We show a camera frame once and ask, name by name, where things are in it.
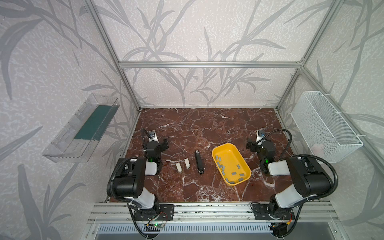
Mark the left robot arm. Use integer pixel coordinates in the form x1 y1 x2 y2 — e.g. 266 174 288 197
107 129 169 220

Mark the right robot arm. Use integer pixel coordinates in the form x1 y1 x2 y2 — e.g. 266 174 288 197
246 130 339 221

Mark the yellow plastic tray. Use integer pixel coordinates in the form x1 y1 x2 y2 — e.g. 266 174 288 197
212 143 252 187

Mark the green circuit board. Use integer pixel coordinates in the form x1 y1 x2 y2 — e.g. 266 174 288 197
145 222 167 232

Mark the white wire basket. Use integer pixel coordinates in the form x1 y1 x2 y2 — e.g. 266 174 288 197
291 91 364 163

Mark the clear plastic wall shelf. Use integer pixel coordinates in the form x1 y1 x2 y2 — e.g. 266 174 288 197
43 94 120 163

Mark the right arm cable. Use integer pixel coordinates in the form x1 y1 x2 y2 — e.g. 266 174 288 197
260 128 339 202

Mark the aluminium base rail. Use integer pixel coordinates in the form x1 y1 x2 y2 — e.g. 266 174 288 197
87 202 340 239

